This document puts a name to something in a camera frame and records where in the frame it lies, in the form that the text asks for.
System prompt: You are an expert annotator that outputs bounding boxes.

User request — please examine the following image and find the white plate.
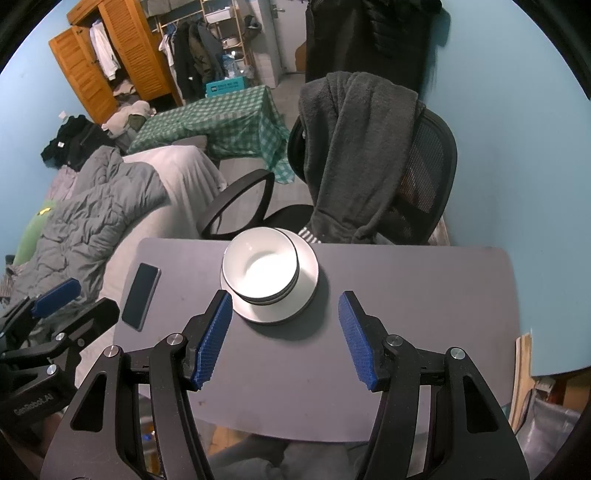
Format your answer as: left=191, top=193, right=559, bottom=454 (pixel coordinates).
left=219, top=228, right=320, bottom=324

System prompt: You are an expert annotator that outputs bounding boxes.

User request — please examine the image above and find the white bowl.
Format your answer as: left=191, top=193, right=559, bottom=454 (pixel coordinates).
left=221, top=227, right=300, bottom=304
left=222, top=254, right=300, bottom=304

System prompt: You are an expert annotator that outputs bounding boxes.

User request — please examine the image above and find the black smartphone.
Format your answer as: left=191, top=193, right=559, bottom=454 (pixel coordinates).
left=121, top=263, right=160, bottom=331

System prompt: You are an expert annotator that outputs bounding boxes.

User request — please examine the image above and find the green pillow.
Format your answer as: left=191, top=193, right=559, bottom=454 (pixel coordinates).
left=13, top=200, right=56, bottom=265

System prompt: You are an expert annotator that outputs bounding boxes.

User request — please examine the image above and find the grey quilted blanket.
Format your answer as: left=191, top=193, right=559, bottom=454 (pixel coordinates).
left=8, top=146, right=168, bottom=306

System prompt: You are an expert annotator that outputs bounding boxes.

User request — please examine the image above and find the black clothes pile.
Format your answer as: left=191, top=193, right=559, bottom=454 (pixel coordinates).
left=41, top=115, right=115, bottom=172

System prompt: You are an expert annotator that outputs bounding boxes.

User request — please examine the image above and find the white bed sheet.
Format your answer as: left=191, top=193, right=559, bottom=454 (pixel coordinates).
left=73, top=144, right=229, bottom=384

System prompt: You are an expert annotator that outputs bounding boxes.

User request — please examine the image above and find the dark grey fleece robe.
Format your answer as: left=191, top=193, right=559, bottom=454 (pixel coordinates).
left=298, top=71, right=425, bottom=244

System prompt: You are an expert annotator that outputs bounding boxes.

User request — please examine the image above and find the green checkered tablecloth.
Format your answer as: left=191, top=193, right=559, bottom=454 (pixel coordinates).
left=128, top=86, right=296, bottom=184

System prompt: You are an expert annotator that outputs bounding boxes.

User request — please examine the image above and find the teal storage crate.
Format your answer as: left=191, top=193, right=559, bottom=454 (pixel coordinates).
left=205, top=76, right=249, bottom=98

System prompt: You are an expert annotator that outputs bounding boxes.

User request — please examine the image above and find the orange wooden wardrobe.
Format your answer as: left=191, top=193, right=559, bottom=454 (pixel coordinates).
left=49, top=0, right=181, bottom=123

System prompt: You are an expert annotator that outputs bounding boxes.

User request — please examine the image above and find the wooden shelf rack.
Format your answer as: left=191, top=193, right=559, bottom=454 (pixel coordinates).
left=200, top=0, right=256, bottom=78

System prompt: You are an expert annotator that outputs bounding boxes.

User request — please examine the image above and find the wooden board by wall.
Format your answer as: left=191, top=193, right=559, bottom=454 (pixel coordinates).
left=509, top=333, right=535, bottom=432

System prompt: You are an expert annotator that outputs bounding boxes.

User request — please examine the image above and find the black coat on wall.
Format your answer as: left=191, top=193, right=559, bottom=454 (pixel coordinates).
left=305, top=0, right=443, bottom=92

